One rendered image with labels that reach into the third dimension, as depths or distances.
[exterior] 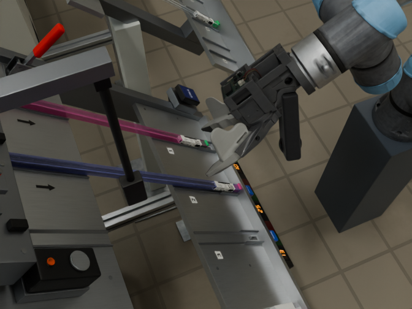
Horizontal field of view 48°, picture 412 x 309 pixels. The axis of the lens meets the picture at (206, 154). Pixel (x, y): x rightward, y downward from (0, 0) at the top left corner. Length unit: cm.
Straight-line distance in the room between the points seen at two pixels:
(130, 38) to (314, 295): 103
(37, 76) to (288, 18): 206
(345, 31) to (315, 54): 5
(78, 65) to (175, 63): 180
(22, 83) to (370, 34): 50
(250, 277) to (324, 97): 133
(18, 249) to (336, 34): 49
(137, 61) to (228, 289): 63
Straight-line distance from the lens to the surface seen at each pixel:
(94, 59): 33
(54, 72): 32
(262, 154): 185
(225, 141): 69
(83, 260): 53
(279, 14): 235
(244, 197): 95
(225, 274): 78
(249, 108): 70
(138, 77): 123
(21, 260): 48
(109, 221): 140
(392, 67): 79
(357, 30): 69
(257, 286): 84
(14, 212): 51
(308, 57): 69
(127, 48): 114
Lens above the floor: 159
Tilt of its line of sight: 60 degrees down
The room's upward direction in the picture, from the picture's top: straight up
